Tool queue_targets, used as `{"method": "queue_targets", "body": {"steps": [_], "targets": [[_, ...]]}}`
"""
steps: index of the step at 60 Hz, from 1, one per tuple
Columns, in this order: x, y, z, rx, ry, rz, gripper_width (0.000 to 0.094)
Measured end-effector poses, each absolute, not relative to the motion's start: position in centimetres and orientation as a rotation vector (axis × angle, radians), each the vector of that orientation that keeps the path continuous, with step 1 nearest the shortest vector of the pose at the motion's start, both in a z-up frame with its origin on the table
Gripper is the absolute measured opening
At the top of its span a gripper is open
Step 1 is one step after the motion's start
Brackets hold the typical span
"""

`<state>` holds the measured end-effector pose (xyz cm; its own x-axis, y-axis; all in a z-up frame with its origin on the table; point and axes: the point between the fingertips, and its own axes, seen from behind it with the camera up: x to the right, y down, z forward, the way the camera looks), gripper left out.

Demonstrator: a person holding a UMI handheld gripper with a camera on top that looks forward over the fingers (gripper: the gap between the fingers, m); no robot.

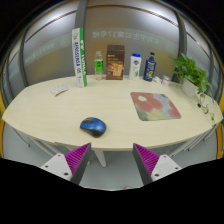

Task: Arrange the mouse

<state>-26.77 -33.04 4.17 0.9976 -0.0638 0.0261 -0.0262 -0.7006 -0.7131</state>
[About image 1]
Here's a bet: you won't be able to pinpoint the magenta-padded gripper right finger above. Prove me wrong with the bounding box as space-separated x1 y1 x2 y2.
132 142 183 186

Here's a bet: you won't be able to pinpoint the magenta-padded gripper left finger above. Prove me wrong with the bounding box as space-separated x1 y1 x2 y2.
40 142 92 186

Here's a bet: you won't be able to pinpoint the blue and black computer mouse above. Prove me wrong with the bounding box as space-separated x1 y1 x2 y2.
79 116 108 138

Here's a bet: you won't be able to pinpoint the floral pastel mouse pad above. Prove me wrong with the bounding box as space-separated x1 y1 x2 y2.
129 91 182 122

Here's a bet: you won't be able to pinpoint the white plastic snack packet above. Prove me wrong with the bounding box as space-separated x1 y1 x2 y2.
49 83 70 97

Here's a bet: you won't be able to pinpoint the small white red-print cup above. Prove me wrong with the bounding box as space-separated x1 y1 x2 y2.
160 75 172 87

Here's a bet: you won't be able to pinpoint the green potted plant white pot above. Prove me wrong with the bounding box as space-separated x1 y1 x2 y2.
169 52 216 123

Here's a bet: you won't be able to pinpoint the dark blue shampoo bottle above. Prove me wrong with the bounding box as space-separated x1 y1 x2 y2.
142 51 157 83

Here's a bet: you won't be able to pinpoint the white blue-capped lotion bottle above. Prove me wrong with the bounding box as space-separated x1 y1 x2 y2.
128 53 142 81

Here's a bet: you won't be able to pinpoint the white and green shuttlecock tube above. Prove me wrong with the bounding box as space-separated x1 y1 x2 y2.
71 27 88 89

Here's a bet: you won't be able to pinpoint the clear green-label water bottle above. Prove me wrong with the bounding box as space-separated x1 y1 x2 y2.
93 50 105 81

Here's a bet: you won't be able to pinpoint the brown cardboard box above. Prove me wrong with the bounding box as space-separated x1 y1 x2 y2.
105 44 126 81

